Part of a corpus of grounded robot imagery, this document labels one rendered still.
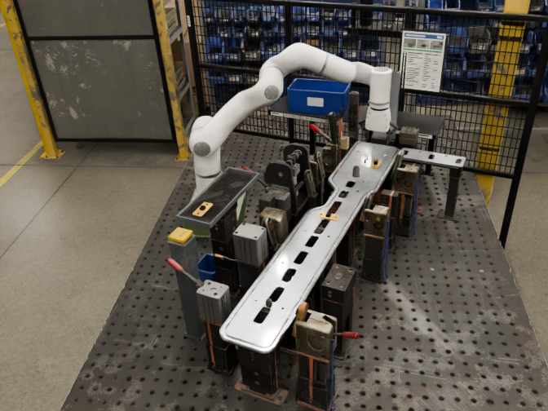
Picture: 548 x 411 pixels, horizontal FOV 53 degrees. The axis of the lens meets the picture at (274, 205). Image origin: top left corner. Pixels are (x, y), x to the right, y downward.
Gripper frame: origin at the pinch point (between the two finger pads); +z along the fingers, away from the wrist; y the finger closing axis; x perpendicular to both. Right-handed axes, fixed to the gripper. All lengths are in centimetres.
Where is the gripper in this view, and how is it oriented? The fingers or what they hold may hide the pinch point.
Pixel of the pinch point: (377, 139)
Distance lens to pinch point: 243.9
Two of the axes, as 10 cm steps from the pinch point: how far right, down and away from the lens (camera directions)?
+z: 0.5, 8.4, 5.4
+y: 9.0, 2.0, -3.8
